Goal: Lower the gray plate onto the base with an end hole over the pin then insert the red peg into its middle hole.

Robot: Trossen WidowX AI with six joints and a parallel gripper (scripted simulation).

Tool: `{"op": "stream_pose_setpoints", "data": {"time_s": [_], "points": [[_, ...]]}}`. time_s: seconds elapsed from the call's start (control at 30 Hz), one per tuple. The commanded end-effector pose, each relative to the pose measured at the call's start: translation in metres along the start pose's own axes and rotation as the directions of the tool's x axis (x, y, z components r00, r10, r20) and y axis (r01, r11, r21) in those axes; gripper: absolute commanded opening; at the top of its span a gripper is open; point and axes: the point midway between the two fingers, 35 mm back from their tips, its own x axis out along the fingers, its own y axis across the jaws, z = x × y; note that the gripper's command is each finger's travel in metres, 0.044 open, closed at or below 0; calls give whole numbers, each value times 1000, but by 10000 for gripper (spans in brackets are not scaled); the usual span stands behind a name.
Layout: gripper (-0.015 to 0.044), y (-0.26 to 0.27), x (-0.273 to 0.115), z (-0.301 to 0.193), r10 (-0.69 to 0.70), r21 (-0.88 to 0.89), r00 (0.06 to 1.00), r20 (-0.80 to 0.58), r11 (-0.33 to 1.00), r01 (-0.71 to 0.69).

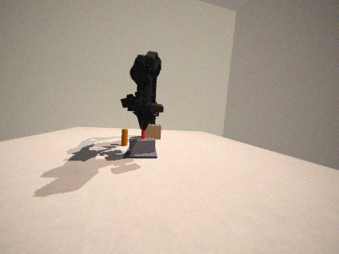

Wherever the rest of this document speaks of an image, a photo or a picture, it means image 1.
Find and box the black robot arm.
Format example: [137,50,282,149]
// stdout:
[121,52,162,125]

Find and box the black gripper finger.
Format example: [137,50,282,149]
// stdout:
[133,112,142,129]
[138,112,155,130]

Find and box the brown cylinder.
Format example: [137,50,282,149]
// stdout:
[122,129,128,146]

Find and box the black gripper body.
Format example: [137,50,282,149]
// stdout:
[128,89,164,113]

